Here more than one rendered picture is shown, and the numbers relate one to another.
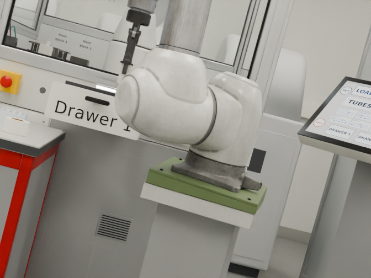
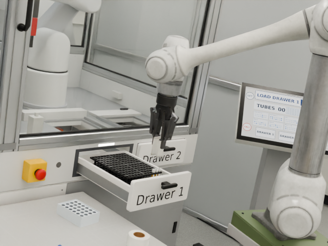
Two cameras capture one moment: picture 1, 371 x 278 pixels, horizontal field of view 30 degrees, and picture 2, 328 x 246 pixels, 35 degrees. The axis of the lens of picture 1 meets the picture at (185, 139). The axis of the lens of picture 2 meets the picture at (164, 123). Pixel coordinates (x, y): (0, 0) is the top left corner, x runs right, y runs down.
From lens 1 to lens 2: 1.79 m
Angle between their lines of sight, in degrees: 43
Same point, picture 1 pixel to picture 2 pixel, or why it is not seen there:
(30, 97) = (49, 174)
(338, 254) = (261, 206)
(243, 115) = not seen: hidden behind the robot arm
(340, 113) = (257, 116)
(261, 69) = (199, 92)
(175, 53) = (319, 180)
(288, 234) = not seen: hidden behind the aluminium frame
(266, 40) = (201, 70)
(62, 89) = (140, 185)
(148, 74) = (311, 203)
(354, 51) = not seen: outside the picture
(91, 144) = (98, 192)
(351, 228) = (269, 189)
